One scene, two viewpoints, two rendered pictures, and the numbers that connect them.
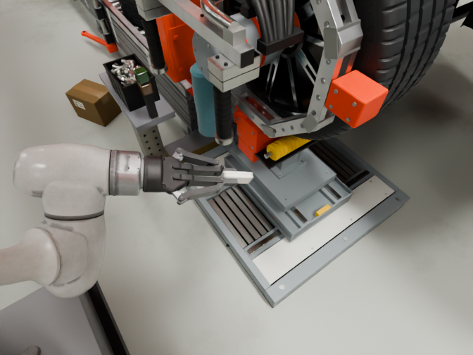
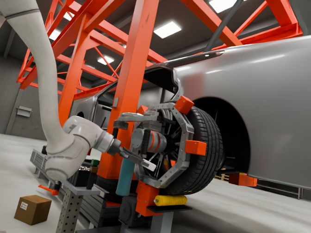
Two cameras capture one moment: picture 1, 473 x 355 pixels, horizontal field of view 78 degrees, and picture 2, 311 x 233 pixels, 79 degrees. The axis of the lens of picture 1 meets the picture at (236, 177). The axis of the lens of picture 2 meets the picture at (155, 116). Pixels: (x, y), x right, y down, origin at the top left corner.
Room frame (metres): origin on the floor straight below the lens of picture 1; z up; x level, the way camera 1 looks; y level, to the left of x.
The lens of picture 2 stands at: (-0.53, 0.09, 0.79)
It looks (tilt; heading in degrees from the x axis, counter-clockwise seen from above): 10 degrees up; 355
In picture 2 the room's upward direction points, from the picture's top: 10 degrees clockwise
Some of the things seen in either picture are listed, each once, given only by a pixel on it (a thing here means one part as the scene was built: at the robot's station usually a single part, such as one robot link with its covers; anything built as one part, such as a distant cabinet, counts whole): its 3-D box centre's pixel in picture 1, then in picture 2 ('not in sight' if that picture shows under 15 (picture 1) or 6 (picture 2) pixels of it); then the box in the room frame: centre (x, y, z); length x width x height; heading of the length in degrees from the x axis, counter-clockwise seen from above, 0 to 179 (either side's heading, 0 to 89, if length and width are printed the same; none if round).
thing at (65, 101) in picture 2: not in sight; (71, 78); (2.70, 1.35, 1.75); 0.19 x 0.19 x 2.45; 35
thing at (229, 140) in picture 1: (223, 113); (145, 142); (0.49, 0.03, 0.83); 0.04 x 0.04 x 0.16
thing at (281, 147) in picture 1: (298, 138); (171, 200); (0.72, -0.22, 0.51); 0.29 x 0.06 x 0.06; 125
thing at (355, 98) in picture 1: (354, 98); (195, 147); (0.51, -0.25, 0.85); 0.09 x 0.08 x 0.07; 35
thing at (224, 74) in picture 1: (234, 67); (152, 125); (0.51, 0.00, 0.93); 0.09 x 0.05 x 0.05; 125
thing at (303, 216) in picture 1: (284, 178); not in sight; (0.82, -0.23, 0.13); 0.50 x 0.36 x 0.10; 35
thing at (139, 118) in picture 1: (135, 94); (77, 185); (1.06, 0.44, 0.44); 0.43 x 0.17 x 0.03; 35
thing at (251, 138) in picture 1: (262, 130); (151, 199); (0.78, -0.10, 0.48); 0.16 x 0.12 x 0.17; 125
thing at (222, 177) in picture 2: not in sight; (227, 172); (9.09, -4.90, 0.41); 1.15 x 0.79 x 0.82; 36
